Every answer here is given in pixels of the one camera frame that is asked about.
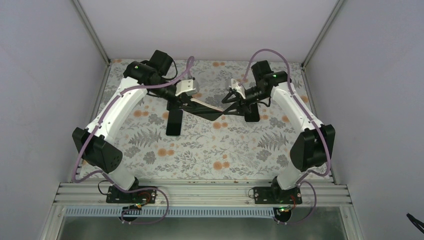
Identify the phone with pink case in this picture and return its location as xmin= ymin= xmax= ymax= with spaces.
xmin=183 ymin=98 xmax=224 ymax=121

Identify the black phone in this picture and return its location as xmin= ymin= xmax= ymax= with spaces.
xmin=165 ymin=109 xmax=183 ymax=137

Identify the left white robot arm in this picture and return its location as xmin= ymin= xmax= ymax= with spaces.
xmin=71 ymin=50 xmax=195 ymax=203

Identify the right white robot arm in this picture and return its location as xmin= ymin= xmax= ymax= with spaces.
xmin=222 ymin=60 xmax=336 ymax=204

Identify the floral patterned table mat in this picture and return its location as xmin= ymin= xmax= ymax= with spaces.
xmin=99 ymin=58 xmax=300 ymax=180

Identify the black object at edge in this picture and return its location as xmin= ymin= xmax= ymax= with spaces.
xmin=406 ymin=213 xmax=424 ymax=234

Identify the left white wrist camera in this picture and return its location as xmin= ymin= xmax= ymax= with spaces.
xmin=175 ymin=78 xmax=200 ymax=96

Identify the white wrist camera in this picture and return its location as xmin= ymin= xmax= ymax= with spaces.
xmin=175 ymin=78 xmax=200 ymax=96
xmin=229 ymin=78 xmax=246 ymax=100

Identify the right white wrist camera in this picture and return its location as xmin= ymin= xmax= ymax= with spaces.
xmin=229 ymin=78 xmax=246 ymax=100

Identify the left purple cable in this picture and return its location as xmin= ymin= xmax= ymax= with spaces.
xmin=71 ymin=55 xmax=196 ymax=225

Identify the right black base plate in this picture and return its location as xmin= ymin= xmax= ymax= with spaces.
xmin=252 ymin=186 xmax=303 ymax=205

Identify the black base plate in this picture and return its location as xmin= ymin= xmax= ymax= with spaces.
xmin=252 ymin=186 xmax=303 ymax=205
xmin=105 ymin=186 xmax=157 ymax=205

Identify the aluminium rail frame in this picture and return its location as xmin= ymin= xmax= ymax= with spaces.
xmin=53 ymin=180 xmax=353 ymax=207

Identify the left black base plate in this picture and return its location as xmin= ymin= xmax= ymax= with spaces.
xmin=105 ymin=186 xmax=157 ymax=205

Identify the grey slotted cable duct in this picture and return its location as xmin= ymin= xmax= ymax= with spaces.
xmin=64 ymin=206 xmax=278 ymax=219

